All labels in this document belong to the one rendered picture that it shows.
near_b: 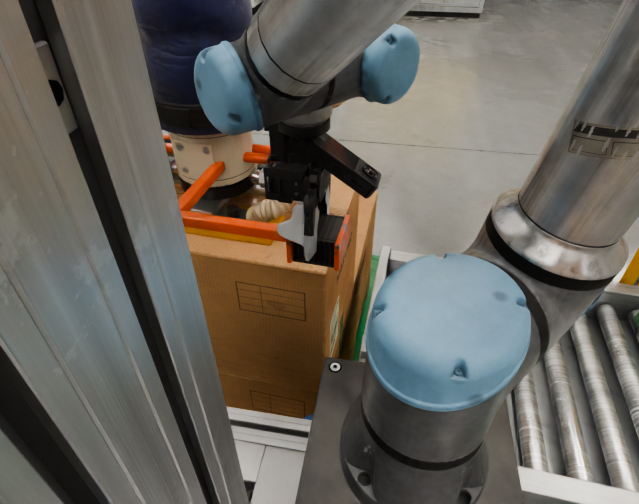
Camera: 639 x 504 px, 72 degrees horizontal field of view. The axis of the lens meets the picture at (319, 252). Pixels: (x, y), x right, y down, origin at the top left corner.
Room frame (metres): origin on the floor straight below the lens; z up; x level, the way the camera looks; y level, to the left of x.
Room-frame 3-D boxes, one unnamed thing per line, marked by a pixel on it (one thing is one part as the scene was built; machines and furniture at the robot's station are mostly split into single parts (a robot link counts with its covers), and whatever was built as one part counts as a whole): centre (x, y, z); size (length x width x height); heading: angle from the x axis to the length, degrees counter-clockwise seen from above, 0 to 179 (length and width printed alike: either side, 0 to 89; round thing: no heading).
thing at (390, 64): (0.48, -0.03, 1.37); 0.11 x 0.11 x 0.08; 41
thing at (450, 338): (0.24, -0.10, 1.20); 0.13 x 0.12 x 0.14; 131
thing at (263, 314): (0.89, 0.23, 0.74); 0.60 x 0.40 x 0.40; 76
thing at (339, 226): (0.57, 0.00, 1.07); 0.09 x 0.08 x 0.05; 166
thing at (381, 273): (0.80, -0.14, 0.58); 0.70 x 0.03 x 0.06; 167
